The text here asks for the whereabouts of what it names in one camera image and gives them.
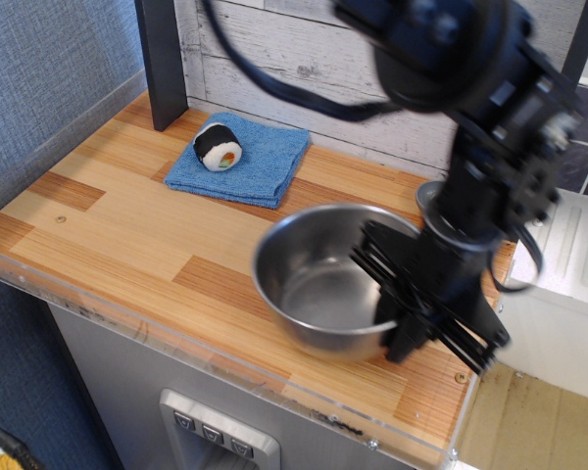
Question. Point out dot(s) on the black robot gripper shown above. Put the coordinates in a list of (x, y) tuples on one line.
[(430, 286)]

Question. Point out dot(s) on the blue folded cloth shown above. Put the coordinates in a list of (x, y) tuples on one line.
[(269, 160)]

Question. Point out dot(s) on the left dark vertical post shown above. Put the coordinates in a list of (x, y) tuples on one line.
[(162, 60)]

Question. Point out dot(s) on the dark vertical post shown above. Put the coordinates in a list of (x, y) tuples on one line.
[(577, 54), (162, 60)]

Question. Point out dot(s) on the right dark vertical post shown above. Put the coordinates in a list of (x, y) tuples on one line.
[(577, 54)]

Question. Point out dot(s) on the grey blue measuring scoop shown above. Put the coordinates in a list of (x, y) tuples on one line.
[(427, 194)]

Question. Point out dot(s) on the stainless steel bowl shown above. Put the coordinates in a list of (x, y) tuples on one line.
[(319, 297)]

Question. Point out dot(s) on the silver toy fridge cabinet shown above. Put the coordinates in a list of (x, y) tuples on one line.
[(175, 405)]

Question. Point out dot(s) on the white ridged appliance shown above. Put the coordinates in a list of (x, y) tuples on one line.
[(548, 323)]

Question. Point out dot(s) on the toy sushi roll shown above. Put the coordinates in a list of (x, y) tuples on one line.
[(216, 147)]

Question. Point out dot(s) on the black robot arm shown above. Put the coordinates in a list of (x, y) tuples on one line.
[(515, 115)]

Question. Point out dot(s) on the yellow object at corner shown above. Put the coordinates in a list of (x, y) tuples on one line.
[(14, 454)]

